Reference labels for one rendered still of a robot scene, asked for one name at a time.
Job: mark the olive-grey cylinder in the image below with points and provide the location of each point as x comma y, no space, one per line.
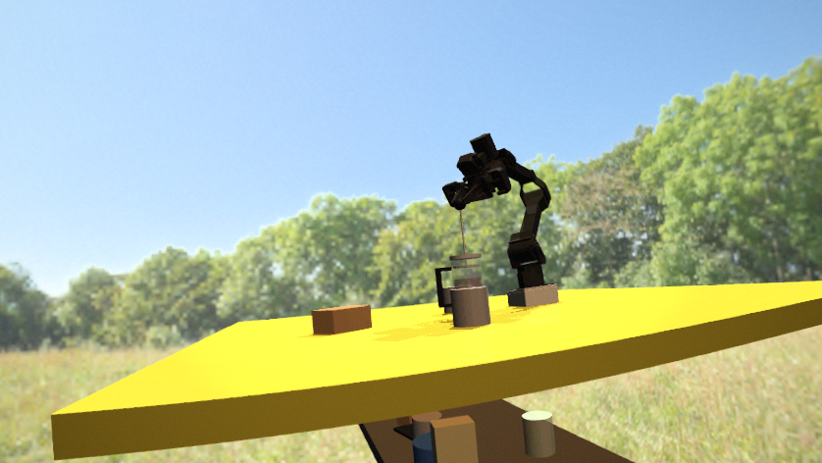
538,434

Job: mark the dark blue cylinder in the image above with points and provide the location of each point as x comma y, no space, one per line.
422,448

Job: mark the brown cylinder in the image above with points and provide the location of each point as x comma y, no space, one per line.
470,307
421,422
447,298

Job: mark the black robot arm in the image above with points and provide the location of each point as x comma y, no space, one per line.
523,247

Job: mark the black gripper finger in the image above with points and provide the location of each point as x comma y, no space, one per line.
479,191
459,191

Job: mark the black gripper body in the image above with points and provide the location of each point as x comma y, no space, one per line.
495,178

